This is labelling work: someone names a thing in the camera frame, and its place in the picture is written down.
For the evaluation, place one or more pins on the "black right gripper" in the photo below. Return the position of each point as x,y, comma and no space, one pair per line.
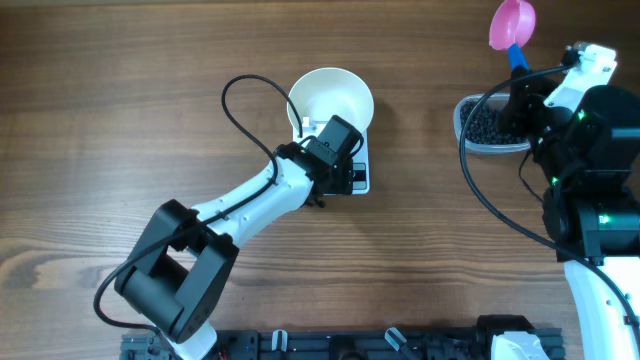
523,95

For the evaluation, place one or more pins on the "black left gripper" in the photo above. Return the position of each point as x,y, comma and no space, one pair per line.
329,181

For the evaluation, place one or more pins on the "pink scoop blue handle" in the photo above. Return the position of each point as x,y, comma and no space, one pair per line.
511,28

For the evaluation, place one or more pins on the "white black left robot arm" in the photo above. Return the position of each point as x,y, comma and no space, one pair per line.
177,270

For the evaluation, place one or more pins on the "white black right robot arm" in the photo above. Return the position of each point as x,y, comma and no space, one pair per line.
586,150

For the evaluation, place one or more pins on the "white digital kitchen scale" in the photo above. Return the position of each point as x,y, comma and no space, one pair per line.
357,170

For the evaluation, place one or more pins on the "white bowl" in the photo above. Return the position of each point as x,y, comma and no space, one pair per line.
329,91

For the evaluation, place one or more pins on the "black beans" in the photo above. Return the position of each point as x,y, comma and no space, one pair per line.
483,129

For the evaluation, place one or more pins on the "clear plastic container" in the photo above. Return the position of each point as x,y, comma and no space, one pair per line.
461,114

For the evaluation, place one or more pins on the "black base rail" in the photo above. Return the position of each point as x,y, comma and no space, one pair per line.
492,337

